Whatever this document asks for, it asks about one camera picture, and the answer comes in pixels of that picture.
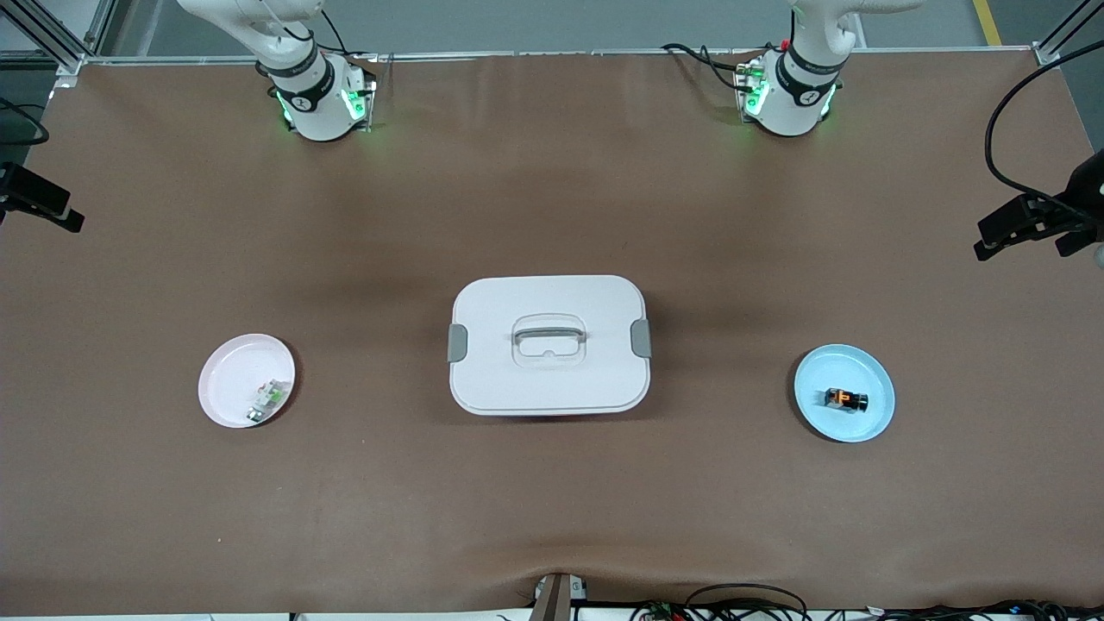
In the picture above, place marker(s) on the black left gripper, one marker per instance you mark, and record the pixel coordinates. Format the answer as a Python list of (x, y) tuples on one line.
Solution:
[(1084, 191)]

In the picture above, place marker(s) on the orange and black switch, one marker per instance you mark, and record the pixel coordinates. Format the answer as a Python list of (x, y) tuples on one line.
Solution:
[(847, 399)]

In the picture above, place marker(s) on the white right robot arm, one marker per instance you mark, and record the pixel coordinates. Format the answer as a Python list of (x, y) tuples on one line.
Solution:
[(315, 112)]

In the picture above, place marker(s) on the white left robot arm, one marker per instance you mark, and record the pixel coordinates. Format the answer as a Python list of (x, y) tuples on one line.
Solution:
[(789, 103)]

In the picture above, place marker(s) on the pink round plate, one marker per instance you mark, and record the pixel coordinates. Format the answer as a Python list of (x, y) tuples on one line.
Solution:
[(228, 379)]

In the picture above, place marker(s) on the light blue round plate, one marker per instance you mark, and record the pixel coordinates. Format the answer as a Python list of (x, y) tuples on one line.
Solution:
[(843, 423)]

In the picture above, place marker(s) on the white lidded storage box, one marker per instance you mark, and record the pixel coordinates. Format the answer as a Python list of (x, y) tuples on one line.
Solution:
[(548, 379)]

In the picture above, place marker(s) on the brown table mat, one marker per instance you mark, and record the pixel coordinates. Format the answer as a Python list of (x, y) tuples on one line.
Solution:
[(552, 500)]

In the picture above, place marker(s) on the aluminium frame post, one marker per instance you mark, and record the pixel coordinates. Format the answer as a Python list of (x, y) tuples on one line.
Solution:
[(71, 62), (1046, 57)]

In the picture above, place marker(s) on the green and white switch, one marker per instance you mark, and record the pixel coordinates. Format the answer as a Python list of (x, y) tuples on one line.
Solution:
[(274, 393)]

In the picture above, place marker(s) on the aluminium table edge rail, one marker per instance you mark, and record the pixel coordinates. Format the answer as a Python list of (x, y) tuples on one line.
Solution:
[(561, 54)]

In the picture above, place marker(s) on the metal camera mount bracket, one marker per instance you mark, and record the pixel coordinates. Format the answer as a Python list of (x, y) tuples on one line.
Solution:
[(556, 599)]

